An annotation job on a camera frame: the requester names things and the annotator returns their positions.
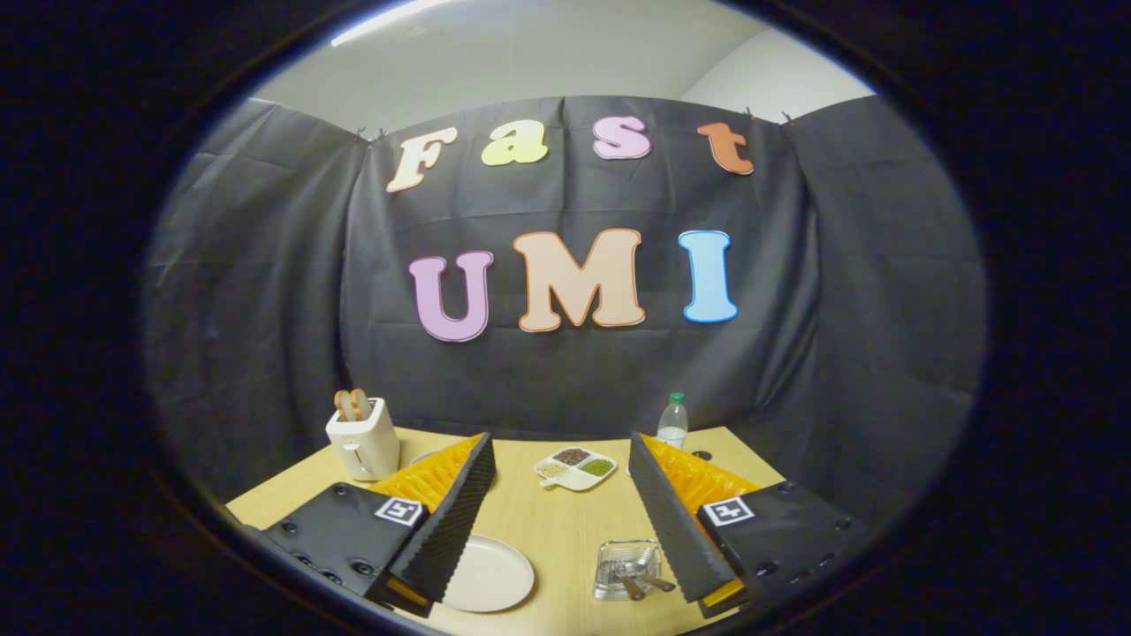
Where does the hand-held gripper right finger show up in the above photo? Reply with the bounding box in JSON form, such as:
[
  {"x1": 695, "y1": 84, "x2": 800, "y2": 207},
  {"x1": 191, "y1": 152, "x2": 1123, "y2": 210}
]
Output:
[{"x1": 627, "y1": 431, "x2": 877, "y2": 619}]

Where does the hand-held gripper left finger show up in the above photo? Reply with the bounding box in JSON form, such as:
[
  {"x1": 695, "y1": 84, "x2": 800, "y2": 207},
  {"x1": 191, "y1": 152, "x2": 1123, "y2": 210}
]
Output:
[{"x1": 240, "y1": 431, "x2": 497, "y2": 619}]

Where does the wooden-handled metal fork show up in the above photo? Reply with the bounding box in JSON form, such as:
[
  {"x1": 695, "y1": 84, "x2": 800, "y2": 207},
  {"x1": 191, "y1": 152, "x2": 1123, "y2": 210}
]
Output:
[{"x1": 633, "y1": 548, "x2": 678, "y2": 594}]

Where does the beige round plate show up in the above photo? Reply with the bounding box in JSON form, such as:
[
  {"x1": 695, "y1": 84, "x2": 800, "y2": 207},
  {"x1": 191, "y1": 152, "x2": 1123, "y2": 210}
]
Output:
[{"x1": 442, "y1": 534, "x2": 536, "y2": 614}]

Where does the clear plastic container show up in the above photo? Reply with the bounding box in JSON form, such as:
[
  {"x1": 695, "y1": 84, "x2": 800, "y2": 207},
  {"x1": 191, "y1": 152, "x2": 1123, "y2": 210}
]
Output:
[{"x1": 593, "y1": 540, "x2": 664, "y2": 602}]

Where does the clear green-capped bottle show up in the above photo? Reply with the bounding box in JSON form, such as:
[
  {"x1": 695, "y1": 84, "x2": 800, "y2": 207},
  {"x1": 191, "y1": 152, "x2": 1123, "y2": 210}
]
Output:
[{"x1": 657, "y1": 392, "x2": 689, "y2": 450}]

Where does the white divided grain dish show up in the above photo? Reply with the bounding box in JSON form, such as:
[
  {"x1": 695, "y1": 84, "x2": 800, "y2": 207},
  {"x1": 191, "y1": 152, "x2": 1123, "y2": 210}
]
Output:
[{"x1": 535, "y1": 447, "x2": 618, "y2": 492}]

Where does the white toaster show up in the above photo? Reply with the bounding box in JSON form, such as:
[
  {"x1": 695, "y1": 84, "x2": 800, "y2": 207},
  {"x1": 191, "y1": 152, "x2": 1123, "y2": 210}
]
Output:
[{"x1": 325, "y1": 397, "x2": 401, "y2": 482}]

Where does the black backdrop cloth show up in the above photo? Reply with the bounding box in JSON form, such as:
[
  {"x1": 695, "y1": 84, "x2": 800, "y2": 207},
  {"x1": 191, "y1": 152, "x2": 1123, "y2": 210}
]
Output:
[{"x1": 141, "y1": 93, "x2": 989, "y2": 531}]

